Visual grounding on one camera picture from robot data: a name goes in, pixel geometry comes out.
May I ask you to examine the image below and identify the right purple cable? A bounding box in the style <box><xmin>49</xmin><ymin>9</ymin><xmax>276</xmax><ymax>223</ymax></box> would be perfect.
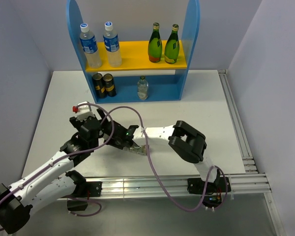
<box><xmin>102</xmin><ymin>106</ymin><xmax>228</xmax><ymax>212</ymax></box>

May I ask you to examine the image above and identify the black yellow can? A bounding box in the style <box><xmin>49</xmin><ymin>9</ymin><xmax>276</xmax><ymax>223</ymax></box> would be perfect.
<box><xmin>92</xmin><ymin>73</ymin><xmax>107</xmax><ymax>98</ymax></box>
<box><xmin>103</xmin><ymin>73</ymin><xmax>117</xmax><ymax>97</ymax></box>

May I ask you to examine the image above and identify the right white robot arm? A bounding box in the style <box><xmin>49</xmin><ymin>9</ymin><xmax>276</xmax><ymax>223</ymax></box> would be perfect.
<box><xmin>102</xmin><ymin>120</ymin><xmax>220</xmax><ymax>192</ymax></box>

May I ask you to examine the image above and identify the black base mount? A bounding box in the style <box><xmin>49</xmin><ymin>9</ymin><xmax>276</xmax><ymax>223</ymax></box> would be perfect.
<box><xmin>66</xmin><ymin>181</ymin><xmax>102</xmax><ymax>213</ymax></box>
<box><xmin>187</xmin><ymin>177</ymin><xmax>232</xmax><ymax>207</ymax></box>

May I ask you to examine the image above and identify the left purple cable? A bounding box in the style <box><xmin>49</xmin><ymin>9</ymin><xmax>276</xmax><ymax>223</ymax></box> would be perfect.
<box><xmin>0</xmin><ymin>103</ymin><xmax>115</xmax><ymax>232</ymax></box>

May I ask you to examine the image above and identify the green glass bottle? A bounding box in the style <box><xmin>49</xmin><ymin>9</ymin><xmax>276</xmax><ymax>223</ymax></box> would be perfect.
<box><xmin>164</xmin><ymin>24</ymin><xmax>180</xmax><ymax>64</ymax></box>
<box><xmin>148</xmin><ymin>22</ymin><xmax>162</xmax><ymax>63</ymax></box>

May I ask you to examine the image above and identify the aluminium front rail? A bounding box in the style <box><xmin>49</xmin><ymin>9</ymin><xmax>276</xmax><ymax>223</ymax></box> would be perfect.
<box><xmin>13</xmin><ymin>172</ymin><xmax>272</xmax><ymax>202</ymax></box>

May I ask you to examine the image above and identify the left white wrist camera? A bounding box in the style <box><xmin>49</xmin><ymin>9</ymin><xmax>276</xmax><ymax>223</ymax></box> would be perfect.
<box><xmin>72</xmin><ymin>101</ymin><xmax>95</xmax><ymax>121</ymax></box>

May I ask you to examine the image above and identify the left black yellow can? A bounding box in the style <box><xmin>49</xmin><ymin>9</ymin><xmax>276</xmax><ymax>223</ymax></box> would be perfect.
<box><xmin>92</xmin><ymin>73</ymin><xmax>107</xmax><ymax>98</ymax></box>

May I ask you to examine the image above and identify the blue and yellow shelf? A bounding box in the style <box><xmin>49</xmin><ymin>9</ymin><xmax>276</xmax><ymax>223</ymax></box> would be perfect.
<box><xmin>66</xmin><ymin>0</ymin><xmax>200</xmax><ymax>104</ymax></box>

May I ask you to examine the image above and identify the right black yellow can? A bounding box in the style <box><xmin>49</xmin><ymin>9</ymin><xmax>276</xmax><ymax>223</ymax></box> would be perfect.
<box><xmin>103</xmin><ymin>73</ymin><xmax>117</xmax><ymax>97</ymax></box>

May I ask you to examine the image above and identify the aluminium side rail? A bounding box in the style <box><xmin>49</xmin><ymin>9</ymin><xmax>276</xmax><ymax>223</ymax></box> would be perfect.
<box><xmin>218</xmin><ymin>70</ymin><xmax>259</xmax><ymax>174</ymax></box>

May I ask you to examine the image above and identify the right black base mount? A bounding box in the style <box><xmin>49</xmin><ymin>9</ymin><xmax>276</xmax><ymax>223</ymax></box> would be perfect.
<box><xmin>187</xmin><ymin>177</ymin><xmax>232</xmax><ymax>207</ymax></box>

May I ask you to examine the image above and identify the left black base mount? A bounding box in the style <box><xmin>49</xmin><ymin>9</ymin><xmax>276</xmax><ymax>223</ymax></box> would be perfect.
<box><xmin>66</xmin><ymin>181</ymin><xmax>102</xmax><ymax>213</ymax></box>

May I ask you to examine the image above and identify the blue label water bottle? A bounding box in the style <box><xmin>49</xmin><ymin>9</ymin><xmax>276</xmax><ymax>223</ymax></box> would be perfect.
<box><xmin>80</xmin><ymin>23</ymin><xmax>102</xmax><ymax>68</ymax></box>
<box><xmin>103</xmin><ymin>22</ymin><xmax>122</xmax><ymax>67</ymax></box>

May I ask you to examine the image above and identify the purple cable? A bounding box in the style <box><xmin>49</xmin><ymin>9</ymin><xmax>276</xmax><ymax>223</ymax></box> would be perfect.
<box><xmin>0</xmin><ymin>103</ymin><xmax>115</xmax><ymax>232</ymax></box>
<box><xmin>102</xmin><ymin>106</ymin><xmax>228</xmax><ymax>212</ymax></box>

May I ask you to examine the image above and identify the clear glass bottle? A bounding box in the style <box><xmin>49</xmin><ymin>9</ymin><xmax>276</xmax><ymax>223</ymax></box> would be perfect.
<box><xmin>123</xmin><ymin>145</ymin><xmax>147</xmax><ymax>156</ymax></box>
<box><xmin>137</xmin><ymin>76</ymin><xmax>149</xmax><ymax>100</ymax></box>

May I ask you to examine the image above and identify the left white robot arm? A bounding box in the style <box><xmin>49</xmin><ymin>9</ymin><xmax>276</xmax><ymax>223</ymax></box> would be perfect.
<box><xmin>0</xmin><ymin>104</ymin><xmax>109</xmax><ymax>234</ymax></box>

